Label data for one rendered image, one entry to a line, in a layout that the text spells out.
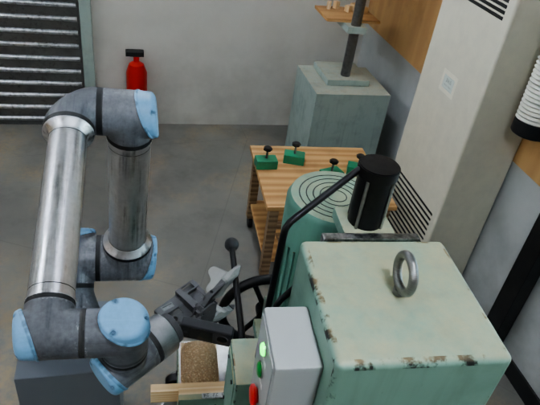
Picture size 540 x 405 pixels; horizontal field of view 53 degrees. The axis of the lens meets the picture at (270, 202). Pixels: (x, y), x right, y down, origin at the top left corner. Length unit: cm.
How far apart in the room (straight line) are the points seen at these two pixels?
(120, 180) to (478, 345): 105
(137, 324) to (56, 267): 19
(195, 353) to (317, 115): 224
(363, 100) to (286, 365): 285
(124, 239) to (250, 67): 266
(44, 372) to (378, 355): 136
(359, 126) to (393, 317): 285
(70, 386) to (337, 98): 222
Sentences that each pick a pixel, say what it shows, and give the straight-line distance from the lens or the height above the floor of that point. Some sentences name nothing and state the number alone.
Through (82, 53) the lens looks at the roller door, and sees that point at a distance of 399.
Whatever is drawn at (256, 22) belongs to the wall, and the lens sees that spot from 405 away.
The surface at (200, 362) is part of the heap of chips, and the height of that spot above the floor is 94.
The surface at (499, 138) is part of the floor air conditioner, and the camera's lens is 260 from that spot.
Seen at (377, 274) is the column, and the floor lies 152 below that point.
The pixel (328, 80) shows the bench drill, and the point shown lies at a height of 74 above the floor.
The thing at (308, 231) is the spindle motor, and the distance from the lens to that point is 93.
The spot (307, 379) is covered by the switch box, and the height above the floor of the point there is 146.
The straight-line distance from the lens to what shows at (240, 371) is 89.
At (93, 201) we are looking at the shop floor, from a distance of 344.
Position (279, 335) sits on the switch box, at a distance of 70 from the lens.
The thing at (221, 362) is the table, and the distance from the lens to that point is 140.
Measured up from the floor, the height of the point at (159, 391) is 94.
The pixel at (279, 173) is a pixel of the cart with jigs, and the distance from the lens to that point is 279.
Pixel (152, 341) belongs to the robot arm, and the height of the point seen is 111.
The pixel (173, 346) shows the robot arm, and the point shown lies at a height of 108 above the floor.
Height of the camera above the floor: 200
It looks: 35 degrees down
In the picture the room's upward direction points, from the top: 9 degrees clockwise
